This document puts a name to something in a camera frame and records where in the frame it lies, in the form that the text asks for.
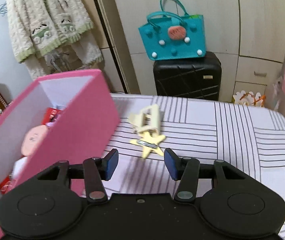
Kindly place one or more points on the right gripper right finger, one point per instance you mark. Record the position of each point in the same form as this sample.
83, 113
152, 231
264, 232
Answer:
173, 164

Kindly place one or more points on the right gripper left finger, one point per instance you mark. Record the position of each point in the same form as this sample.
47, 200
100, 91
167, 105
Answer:
109, 164

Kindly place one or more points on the yellow star hair clip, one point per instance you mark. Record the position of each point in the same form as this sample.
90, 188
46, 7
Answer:
149, 143

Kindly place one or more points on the white power adapter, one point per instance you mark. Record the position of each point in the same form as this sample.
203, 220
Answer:
18, 167

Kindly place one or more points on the pink storage box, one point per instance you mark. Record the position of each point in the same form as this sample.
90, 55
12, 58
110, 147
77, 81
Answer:
83, 130

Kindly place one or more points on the pink round compact case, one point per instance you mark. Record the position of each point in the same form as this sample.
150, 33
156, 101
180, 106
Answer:
32, 139

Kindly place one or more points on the cream rectangular hair claw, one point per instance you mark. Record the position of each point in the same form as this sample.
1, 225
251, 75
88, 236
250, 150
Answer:
147, 120

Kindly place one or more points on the striped white table cloth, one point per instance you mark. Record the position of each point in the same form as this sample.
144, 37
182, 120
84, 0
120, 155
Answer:
252, 139

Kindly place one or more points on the black suitcase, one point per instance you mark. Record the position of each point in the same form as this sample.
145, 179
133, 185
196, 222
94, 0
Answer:
197, 78

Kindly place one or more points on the orange patterned gift bag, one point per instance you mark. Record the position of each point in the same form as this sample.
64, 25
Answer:
248, 99

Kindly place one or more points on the teal felt handbag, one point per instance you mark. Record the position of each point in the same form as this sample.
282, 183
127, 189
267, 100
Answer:
168, 36

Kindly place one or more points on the cream knitted cardigan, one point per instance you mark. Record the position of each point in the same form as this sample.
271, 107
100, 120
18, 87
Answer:
52, 36

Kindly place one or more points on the beige wardrobe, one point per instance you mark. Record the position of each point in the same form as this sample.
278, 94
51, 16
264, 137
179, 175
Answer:
247, 36

